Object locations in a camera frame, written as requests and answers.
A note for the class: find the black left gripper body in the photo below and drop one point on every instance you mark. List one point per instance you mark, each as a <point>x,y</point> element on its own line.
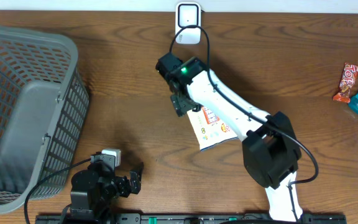
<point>122,188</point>

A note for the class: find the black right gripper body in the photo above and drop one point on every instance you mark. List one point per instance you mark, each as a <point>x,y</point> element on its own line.
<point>183,102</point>

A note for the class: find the yellow snack bag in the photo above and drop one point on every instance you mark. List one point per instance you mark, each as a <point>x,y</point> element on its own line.
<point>209,129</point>

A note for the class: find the red Top candy bar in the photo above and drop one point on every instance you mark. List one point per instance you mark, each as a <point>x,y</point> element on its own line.
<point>348,79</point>

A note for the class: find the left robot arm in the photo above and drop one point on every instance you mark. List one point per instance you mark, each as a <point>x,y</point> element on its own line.
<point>93,189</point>

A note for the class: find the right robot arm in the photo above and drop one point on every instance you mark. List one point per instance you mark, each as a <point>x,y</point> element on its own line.
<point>269,148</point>

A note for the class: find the white barcode scanner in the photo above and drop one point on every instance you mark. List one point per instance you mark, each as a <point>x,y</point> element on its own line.
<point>188,14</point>

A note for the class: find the grey plastic basket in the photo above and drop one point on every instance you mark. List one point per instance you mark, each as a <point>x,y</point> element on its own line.
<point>43,107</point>

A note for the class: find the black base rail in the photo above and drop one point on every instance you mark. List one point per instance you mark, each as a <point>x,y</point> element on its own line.
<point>135,218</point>

